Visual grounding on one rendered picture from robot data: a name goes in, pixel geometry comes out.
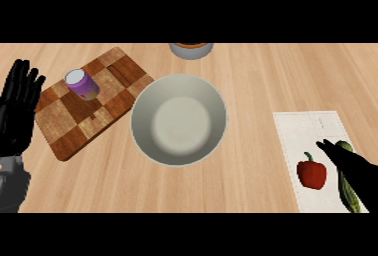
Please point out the grey-white bowl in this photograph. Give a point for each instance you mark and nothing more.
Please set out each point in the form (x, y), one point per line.
(178, 120)

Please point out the purple can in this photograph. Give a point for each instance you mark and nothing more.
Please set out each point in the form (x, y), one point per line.
(82, 85)

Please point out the white placemat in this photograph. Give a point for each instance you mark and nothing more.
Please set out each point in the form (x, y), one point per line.
(310, 143)

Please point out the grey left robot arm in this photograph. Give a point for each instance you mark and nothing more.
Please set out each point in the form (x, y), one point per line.
(10, 185)

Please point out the grey round container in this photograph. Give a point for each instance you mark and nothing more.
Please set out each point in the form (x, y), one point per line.
(190, 50)

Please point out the red bell pepper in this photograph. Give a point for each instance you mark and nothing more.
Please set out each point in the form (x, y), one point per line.
(311, 174)

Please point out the checkered wooden cutting board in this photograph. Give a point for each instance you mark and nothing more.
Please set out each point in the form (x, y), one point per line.
(91, 101)

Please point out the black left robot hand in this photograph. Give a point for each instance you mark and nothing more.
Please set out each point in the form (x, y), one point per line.
(14, 110)

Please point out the green cucumber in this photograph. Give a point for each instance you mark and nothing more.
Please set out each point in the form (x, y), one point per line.
(348, 193)

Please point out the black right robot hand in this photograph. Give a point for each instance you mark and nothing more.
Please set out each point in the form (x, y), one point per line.
(357, 173)

